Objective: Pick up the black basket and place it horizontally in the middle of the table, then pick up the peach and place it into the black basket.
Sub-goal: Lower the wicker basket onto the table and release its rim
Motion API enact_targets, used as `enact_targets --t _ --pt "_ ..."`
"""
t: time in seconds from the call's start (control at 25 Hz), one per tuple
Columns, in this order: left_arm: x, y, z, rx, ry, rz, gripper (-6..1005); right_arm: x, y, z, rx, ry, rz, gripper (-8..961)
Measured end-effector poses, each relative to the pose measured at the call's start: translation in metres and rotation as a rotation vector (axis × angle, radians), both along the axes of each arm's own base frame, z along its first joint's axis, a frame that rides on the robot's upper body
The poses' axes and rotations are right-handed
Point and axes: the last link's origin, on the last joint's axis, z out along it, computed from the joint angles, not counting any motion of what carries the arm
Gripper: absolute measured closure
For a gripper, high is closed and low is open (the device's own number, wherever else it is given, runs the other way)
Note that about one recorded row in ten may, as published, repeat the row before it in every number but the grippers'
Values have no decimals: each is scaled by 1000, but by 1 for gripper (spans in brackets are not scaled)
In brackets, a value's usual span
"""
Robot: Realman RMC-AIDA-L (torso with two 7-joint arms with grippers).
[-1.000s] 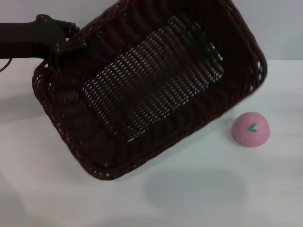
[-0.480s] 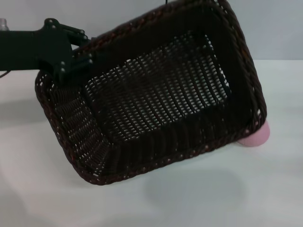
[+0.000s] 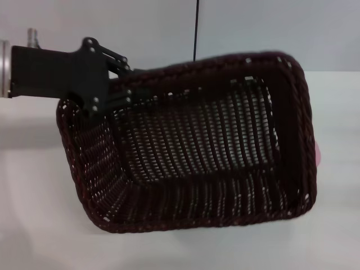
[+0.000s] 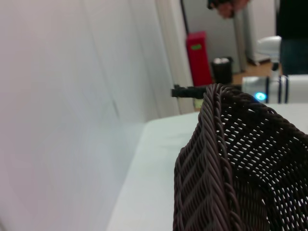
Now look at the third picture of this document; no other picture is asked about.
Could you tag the pink toy peach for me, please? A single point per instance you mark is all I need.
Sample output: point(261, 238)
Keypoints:
point(318, 154)

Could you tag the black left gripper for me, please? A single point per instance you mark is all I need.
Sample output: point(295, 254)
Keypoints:
point(56, 73)

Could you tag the dark brown woven basket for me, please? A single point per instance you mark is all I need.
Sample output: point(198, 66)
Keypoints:
point(197, 146)

